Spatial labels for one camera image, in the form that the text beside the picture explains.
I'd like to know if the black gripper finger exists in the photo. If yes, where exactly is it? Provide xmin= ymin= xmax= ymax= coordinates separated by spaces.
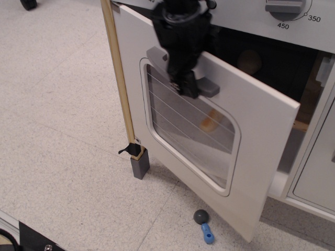
xmin=170 ymin=71 xmax=198 ymax=99

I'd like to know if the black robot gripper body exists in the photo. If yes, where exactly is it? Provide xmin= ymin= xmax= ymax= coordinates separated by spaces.
xmin=151 ymin=0 xmax=216 ymax=79

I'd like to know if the grey oven door handle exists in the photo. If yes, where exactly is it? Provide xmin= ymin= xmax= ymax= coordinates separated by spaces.
xmin=147 ymin=47 xmax=220 ymax=98

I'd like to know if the white oven door with window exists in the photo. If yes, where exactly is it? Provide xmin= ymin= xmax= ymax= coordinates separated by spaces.
xmin=114 ymin=5 xmax=299 ymax=242

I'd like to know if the white toy oven cabinet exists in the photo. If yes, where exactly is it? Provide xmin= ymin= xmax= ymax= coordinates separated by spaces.
xmin=109 ymin=0 xmax=335 ymax=223

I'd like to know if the small grey round button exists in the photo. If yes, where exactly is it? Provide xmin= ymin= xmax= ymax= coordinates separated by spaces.
xmin=206 ymin=0 xmax=217 ymax=9

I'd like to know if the toy bread loaf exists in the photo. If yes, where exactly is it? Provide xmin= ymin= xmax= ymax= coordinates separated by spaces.
xmin=199 ymin=109 xmax=224 ymax=133

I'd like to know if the black tape on leg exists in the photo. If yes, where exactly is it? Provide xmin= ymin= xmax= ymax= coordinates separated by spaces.
xmin=118 ymin=143 xmax=141 ymax=157

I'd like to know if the wooden cabinet leg grey foot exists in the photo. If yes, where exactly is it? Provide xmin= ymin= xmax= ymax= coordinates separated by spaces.
xmin=100 ymin=1 xmax=150 ymax=179

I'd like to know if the grey temperature knob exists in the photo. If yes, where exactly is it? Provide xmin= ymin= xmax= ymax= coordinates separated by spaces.
xmin=265 ymin=0 xmax=306 ymax=21

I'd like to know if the grey blue toy scoop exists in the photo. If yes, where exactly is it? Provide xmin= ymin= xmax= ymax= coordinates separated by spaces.
xmin=193 ymin=209 xmax=215 ymax=244

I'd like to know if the black caster wheel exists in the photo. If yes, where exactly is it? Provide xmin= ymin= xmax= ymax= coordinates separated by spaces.
xmin=20 ymin=0 xmax=37 ymax=11

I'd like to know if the white lower right cabinet door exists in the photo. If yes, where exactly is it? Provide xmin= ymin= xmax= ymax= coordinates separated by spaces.
xmin=293 ymin=105 xmax=334 ymax=211

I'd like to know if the black metal plate with screw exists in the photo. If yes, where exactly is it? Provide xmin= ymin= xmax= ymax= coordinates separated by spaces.
xmin=19 ymin=222 xmax=65 ymax=251

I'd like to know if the aluminium frame rail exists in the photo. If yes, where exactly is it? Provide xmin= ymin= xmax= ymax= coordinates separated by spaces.
xmin=0 ymin=210 xmax=20 ymax=244

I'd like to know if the black cable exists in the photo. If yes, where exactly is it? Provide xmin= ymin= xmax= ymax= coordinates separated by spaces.
xmin=0 ymin=229 xmax=20 ymax=251

